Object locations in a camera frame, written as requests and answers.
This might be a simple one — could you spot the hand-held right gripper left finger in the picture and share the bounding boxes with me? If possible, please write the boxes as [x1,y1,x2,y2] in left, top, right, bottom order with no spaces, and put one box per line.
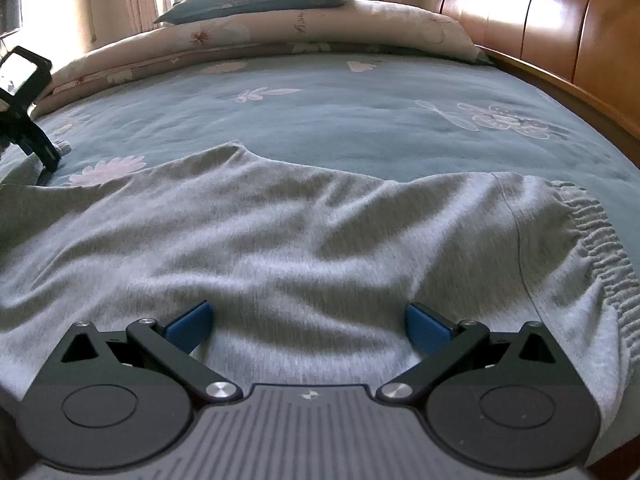
[47,299,244,404]

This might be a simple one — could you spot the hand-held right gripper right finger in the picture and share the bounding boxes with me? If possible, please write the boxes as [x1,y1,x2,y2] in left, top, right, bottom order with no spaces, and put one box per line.
[375,301,569,404]

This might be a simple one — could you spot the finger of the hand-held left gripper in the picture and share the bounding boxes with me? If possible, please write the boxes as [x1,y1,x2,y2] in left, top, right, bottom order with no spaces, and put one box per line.
[0,107,73,172]

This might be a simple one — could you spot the grey sweatpants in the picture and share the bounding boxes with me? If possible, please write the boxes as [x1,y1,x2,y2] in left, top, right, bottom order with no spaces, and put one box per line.
[0,142,640,463]

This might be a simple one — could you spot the pink floral folded quilt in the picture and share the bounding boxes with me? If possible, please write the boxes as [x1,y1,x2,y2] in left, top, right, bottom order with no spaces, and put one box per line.
[32,0,495,117]

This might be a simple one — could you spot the green pillow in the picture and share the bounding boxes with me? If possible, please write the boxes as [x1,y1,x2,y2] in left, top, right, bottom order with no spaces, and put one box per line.
[151,0,359,27]

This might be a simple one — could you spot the wooden headboard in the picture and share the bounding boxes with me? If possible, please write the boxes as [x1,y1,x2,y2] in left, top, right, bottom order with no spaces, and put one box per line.
[434,0,640,173]

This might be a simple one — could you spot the black wall television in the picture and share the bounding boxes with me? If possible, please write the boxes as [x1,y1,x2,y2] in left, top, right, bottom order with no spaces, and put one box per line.
[0,0,24,37]

